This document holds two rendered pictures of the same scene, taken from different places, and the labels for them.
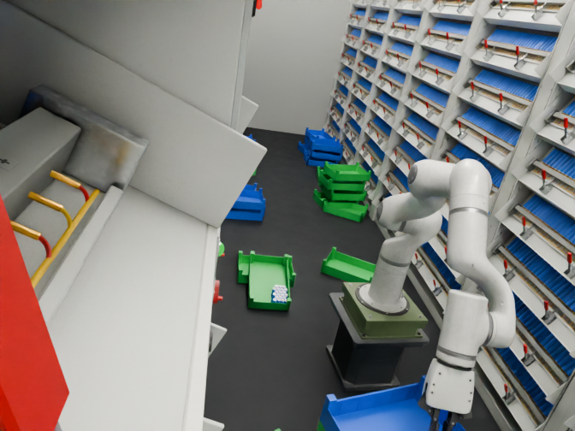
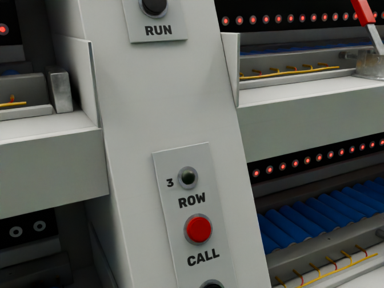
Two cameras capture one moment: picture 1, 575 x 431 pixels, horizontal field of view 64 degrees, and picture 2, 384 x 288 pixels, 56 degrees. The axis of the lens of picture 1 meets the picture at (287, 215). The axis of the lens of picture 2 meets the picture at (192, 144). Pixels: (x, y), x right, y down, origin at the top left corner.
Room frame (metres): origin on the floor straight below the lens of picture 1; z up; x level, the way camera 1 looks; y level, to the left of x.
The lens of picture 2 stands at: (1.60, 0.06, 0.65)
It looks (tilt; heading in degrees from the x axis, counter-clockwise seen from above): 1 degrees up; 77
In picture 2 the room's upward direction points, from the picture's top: 11 degrees counter-clockwise
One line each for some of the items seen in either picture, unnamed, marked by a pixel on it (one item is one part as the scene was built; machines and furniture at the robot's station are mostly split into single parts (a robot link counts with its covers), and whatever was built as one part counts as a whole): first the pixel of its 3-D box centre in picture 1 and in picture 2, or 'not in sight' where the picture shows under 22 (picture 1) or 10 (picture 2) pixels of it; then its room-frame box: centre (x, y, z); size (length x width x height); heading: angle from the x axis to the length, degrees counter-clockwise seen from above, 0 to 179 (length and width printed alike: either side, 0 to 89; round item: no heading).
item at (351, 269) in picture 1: (351, 267); not in sight; (2.35, -0.42, 0.04); 0.30 x 0.20 x 0.08; 71
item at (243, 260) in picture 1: (265, 268); not in sight; (2.16, 0.06, 0.04); 0.30 x 0.20 x 0.08; 100
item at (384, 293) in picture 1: (388, 279); not in sight; (1.58, -0.43, 0.46); 0.19 x 0.19 x 0.18
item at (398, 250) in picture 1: (411, 232); not in sight; (1.58, -0.47, 0.67); 0.19 x 0.12 x 0.24; 90
